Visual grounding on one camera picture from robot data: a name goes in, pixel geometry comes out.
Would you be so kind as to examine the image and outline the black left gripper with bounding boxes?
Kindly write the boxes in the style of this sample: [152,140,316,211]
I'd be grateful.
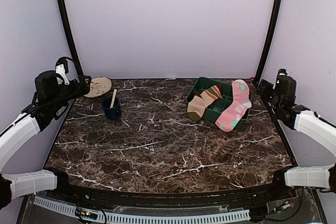
[50,75,91,112]

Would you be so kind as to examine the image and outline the pink patterned sock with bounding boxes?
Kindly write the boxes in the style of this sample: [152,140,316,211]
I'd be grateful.
[215,79,252,132]

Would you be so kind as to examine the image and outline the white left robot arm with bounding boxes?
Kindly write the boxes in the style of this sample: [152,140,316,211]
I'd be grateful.
[1,57,91,208]

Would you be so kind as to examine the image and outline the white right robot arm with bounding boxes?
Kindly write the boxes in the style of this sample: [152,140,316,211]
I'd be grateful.
[257,69,335,200]

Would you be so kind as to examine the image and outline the beige embroidered round coaster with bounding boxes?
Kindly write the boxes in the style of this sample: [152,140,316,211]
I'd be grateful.
[84,77,112,98]

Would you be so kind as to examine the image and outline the wooden stick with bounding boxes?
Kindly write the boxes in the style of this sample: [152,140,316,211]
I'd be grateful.
[110,89,117,109]

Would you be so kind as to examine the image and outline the dark blue mug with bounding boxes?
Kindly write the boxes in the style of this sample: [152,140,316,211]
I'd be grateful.
[102,97,121,120]

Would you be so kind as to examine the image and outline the beige striped sock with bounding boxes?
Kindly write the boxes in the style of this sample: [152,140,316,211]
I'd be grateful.
[187,85,223,121]

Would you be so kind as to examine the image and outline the black front rail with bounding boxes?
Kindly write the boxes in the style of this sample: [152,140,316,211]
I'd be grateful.
[70,185,273,209]

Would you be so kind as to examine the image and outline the left black frame post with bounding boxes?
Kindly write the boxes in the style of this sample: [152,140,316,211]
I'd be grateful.
[57,0,84,81]

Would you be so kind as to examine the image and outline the black frame post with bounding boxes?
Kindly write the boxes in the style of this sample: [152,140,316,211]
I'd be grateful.
[57,0,84,81]
[253,0,281,86]

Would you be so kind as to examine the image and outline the right black frame post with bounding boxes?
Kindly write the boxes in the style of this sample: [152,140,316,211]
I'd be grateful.
[253,0,281,86]

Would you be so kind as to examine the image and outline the white slotted cable duct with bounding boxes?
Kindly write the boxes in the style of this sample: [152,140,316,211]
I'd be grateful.
[33,196,250,223]

